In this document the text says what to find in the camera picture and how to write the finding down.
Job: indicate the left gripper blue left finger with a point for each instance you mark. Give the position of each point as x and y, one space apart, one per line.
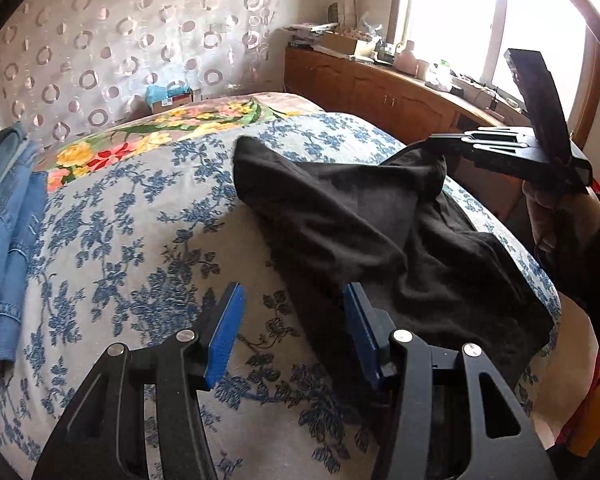
206 348

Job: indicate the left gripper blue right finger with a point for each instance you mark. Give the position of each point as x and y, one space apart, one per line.
388 355

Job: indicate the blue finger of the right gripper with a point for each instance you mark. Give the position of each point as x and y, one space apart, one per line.
476 136
483 152

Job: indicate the black pants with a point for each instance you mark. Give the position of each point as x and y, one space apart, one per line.
391 229

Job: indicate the person's right hand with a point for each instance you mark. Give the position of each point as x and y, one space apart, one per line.
561 221

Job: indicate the wooden side cabinet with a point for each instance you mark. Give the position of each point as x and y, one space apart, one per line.
401 106

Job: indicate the pink bottle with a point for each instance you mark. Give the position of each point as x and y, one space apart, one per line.
405 61

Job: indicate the blue floral white bedspread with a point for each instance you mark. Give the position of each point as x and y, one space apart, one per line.
135 251

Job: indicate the cardboard box on cabinet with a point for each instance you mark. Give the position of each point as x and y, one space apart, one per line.
349 42

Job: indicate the stack of papers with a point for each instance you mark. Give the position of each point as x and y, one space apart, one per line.
307 35

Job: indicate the colourful floral pink blanket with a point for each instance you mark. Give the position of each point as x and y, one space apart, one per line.
96 151

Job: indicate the cardboard box with blue items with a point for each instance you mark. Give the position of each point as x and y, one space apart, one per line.
160 99

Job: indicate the folded blue jeans stack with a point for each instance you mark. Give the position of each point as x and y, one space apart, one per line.
23 194

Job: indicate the pink circle pattern curtain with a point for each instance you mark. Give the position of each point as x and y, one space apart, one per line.
72 67

